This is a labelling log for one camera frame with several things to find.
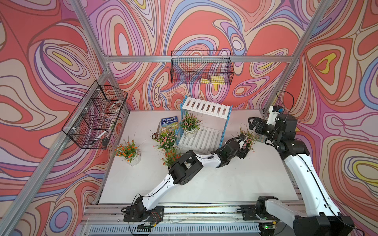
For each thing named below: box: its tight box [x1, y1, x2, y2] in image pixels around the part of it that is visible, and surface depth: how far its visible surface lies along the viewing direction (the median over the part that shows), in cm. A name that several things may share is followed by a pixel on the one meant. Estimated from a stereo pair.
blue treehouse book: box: [160, 116, 179, 134], surface depth 110 cm
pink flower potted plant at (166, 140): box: [152, 128, 181, 151], surface depth 86 cm
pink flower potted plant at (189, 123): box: [179, 112, 206, 138], surface depth 95 cm
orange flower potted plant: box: [114, 132, 146, 167], surface depth 87 cm
